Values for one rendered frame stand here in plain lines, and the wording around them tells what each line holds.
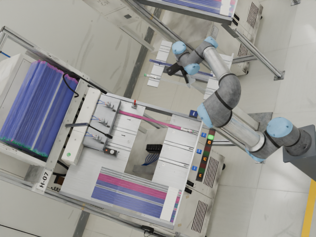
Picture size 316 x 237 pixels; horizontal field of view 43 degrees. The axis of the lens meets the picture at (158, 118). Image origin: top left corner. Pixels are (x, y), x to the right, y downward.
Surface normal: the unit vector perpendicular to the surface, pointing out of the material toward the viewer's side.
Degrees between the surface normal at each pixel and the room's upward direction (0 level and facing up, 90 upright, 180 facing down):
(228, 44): 90
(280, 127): 7
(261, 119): 0
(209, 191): 90
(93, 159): 44
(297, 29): 0
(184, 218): 90
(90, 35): 90
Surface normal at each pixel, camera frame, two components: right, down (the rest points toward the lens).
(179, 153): -0.03, -0.34
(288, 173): -0.69, -0.43
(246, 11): 0.67, -0.05
